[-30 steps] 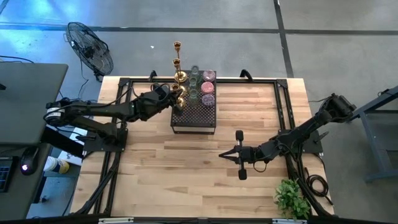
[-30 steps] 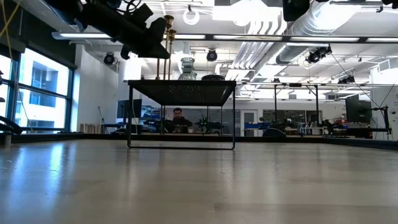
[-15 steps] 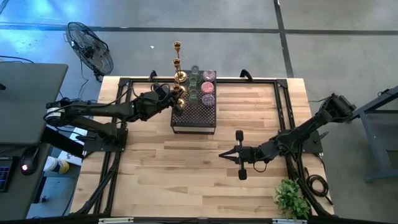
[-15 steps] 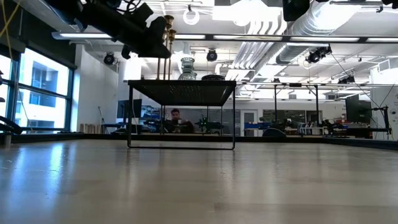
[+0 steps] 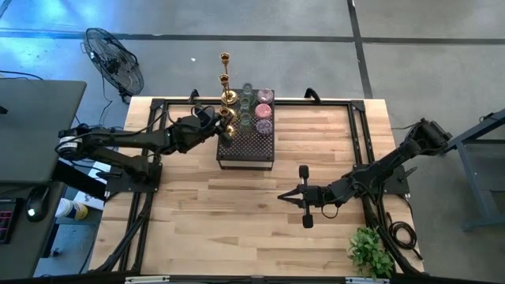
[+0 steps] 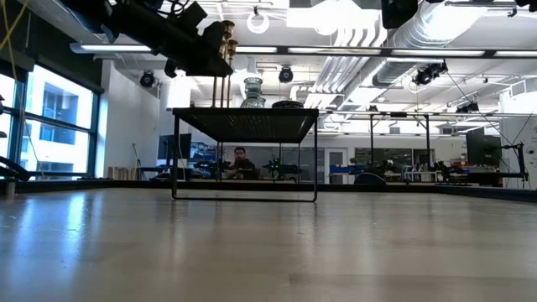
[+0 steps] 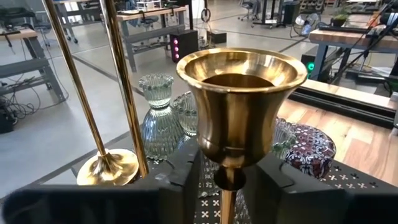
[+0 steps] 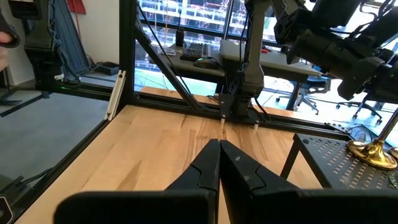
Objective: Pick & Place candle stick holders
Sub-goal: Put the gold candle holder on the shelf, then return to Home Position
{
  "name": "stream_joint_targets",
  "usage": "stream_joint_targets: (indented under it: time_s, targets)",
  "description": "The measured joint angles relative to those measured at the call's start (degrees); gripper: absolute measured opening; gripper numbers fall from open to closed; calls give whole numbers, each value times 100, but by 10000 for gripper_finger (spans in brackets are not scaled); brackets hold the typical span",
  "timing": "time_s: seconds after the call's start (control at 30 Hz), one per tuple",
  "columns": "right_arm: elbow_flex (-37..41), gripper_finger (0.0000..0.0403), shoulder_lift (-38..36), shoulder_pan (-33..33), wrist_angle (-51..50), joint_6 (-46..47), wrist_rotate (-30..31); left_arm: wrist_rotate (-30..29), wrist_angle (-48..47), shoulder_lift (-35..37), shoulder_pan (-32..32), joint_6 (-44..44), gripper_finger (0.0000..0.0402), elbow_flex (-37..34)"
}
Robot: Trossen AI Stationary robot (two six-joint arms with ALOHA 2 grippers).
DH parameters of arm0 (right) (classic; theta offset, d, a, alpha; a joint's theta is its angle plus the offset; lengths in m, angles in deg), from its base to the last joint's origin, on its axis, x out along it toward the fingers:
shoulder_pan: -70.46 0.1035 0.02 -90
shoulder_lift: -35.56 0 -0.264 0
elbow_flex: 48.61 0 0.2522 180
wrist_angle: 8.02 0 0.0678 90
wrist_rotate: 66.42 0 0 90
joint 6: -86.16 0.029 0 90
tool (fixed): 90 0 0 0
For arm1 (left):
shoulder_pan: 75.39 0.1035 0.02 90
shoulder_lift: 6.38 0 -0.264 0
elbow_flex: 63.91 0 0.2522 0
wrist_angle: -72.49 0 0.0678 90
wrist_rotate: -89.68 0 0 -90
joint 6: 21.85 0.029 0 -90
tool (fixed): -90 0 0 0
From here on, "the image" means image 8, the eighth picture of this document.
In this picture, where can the black floor tray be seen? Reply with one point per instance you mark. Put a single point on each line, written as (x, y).
(107, 68)

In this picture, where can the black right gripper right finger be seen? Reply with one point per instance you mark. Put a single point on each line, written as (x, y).
(264, 205)

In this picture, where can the black handheld radio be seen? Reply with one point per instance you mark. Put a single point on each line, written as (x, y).
(179, 37)

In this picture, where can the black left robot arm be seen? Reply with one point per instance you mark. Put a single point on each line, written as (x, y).
(326, 53)

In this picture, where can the short brass candlestick holder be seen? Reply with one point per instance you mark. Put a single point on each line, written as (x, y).
(373, 154)

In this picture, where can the black office chair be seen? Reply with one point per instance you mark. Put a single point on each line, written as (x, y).
(308, 90)
(363, 109)

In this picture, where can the silver aluminium extrusion bracket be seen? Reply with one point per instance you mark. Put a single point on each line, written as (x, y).
(115, 93)

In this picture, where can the black computer mouse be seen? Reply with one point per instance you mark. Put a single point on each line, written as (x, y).
(206, 63)

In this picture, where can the black perforated metal shelf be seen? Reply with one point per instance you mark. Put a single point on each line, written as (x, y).
(335, 168)

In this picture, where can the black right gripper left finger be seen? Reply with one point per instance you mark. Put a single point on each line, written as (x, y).
(186, 205)

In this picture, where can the person's hand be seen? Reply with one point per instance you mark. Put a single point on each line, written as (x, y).
(3, 53)

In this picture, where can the black computer keyboard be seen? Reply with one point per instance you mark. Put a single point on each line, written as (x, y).
(195, 51)

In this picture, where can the grey office desk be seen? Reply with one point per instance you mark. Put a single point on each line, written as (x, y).
(289, 70)

